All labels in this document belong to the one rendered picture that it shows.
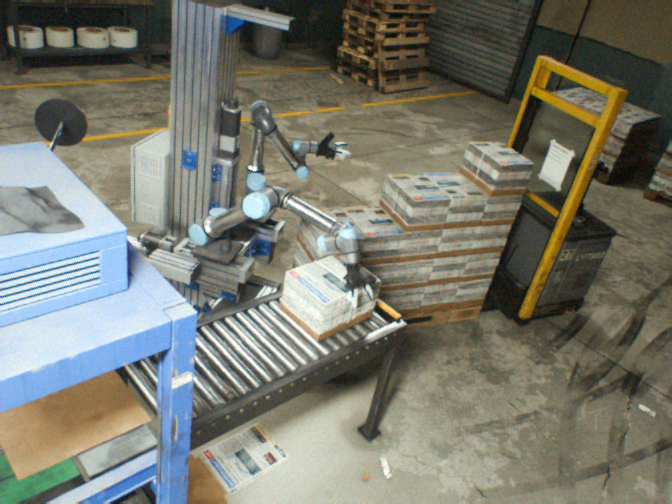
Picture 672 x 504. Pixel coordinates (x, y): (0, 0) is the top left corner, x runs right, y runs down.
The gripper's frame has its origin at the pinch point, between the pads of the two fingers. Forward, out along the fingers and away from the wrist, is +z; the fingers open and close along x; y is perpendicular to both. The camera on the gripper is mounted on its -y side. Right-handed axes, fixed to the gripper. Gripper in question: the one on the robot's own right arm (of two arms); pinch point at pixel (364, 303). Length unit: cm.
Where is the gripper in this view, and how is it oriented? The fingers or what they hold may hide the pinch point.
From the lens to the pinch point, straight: 269.2
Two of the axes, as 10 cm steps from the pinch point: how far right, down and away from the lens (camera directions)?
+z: 1.9, 9.7, 1.6
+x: -7.3, 2.4, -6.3
